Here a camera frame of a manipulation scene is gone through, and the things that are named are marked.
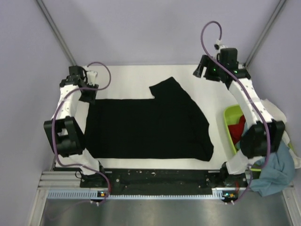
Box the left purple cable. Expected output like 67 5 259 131
51 61 111 205

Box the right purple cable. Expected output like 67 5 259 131
201 21 273 205

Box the blue t shirt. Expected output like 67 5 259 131
250 132 301 197

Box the green plastic bin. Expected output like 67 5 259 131
223 105 285 175

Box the aluminium frame post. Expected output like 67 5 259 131
35 0 77 65
244 0 288 68

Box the black t shirt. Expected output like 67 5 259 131
85 77 214 161

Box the red t shirt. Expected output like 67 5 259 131
228 115 246 145

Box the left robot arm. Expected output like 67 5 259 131
43 66 108 188

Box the purple cable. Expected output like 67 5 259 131
51 61 111 205
201 21 273 205

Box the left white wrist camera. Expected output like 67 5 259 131
87 71 98 86

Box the left aluminium frame post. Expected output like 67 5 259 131
35 0 77 65

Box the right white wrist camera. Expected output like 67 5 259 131
214 39 227 51

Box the right aluminium frame post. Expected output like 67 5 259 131
244 0 288 68

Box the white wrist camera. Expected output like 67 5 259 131
87 71 98 86
214 39 227 51

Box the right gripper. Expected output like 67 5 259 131
192 56 224 82

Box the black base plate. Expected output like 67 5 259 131
79 168 232 195

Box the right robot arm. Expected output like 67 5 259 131
193 44 285 186

